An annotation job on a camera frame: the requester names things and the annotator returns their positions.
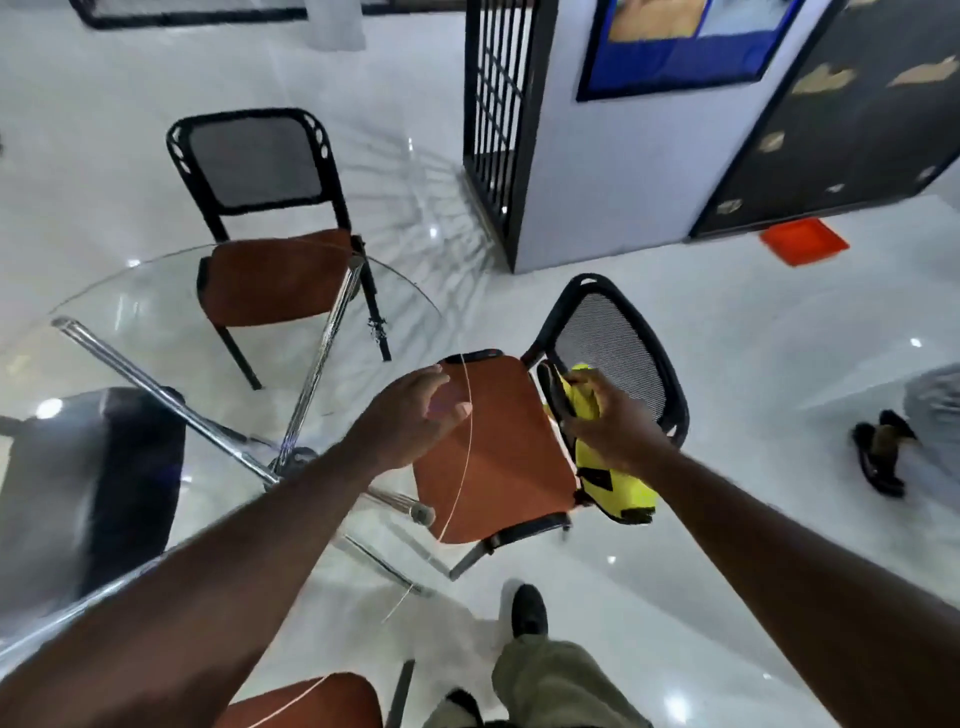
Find person's right hand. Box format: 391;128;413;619
562;367;673;477

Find person's left hand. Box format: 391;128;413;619
345;365;474;478

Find yellow and black bag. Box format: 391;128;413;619
538;362;661;526

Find person's right forearm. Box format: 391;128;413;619
643;448;960;728

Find person's left forearm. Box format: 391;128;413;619
0;442;378;728

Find brown seat mesh back chair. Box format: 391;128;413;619
411;273;691;583
216;660;417;728
165;108;393;392

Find person's black shoe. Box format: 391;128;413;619
510;584;550;640

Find orange tray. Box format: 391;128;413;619
759;216;852;268

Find black metal grille gate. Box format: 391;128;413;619
462;0;561;273

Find person's green trousers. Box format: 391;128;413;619
422;633;655;728

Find blue framed poster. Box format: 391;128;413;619
575;0;808;104

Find black notice board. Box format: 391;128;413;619
688;0;960;241

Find black chair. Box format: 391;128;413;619
0;387;188;616

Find white pillar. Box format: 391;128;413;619
303;0;369;53

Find chrome table frame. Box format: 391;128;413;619
51;255;438;601

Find black metal frame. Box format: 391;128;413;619
68;0;468;32

